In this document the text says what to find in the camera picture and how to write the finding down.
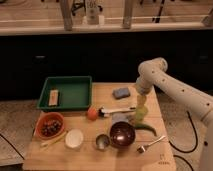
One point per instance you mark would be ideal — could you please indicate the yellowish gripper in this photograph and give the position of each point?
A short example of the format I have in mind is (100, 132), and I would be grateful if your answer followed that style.
(142, 103)

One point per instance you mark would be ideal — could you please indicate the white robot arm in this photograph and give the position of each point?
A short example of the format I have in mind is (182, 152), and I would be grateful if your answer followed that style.
(153, 73)

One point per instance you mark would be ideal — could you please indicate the green plastic tray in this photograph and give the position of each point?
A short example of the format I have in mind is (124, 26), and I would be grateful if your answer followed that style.
(74, 93)

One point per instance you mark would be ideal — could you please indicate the wooden block in tray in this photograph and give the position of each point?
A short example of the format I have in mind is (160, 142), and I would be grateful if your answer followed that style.
(53, 97)

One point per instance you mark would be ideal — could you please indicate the green toy vegetable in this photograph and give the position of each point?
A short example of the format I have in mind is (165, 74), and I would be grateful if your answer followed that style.
(139, 123)

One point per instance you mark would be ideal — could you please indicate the grey folded cloth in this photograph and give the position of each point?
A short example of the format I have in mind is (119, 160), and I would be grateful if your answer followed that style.
(119, 117)

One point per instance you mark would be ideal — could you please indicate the dark red bowl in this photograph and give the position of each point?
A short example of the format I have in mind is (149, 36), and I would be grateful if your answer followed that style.
(122, 134)

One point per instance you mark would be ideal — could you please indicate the orange fruit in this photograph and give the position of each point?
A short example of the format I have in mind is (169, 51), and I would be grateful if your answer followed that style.
(92, 114)

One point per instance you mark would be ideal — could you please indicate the small metal cup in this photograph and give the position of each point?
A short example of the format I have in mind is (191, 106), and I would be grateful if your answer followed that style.
(102, 141)

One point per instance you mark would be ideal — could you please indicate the white small bowl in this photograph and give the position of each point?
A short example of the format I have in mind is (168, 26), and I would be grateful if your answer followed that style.
(74, 138)

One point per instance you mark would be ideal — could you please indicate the yellow chopstick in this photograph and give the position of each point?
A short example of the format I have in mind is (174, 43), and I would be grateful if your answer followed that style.
(51, 141)

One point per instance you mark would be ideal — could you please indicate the orange bowl with berries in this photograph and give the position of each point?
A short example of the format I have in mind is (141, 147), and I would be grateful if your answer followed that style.
(49, 125)

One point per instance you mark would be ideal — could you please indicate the white device on shelf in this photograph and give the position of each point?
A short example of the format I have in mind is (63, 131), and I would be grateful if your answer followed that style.
(92, 12)

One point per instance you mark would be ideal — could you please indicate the wooden post right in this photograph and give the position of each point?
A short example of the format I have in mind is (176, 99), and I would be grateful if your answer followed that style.
(127, 15)

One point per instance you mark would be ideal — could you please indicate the wooden post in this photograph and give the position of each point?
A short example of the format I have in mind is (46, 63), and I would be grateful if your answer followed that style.
(127, 15)
(66, 14)

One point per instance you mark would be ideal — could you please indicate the wooden post left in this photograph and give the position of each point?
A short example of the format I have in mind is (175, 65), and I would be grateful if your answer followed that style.
(66, 14)

